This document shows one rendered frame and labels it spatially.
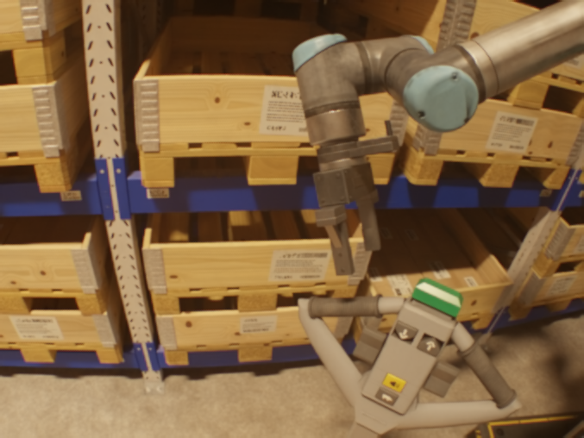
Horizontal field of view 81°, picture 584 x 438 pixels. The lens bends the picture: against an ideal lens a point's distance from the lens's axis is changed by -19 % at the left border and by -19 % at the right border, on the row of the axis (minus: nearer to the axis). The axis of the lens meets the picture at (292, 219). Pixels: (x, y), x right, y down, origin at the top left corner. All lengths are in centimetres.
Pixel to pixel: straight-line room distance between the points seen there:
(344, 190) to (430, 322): 24
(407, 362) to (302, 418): 142
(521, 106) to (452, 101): 103
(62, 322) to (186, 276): 59
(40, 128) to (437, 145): 122
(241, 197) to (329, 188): 78
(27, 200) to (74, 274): 31
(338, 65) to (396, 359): 47
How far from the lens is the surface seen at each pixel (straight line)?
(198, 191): 133
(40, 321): 178
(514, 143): 160
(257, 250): 140
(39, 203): 145
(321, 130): 61
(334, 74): 62
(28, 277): 160
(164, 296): 153
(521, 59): 59
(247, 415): 205
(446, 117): 54
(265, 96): 114
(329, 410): 211
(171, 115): 115
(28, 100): 122
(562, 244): 226
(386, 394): 74
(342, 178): 58
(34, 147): 127
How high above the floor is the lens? 183
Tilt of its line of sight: 35 degrees down
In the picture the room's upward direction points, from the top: 8 degrees clockwise
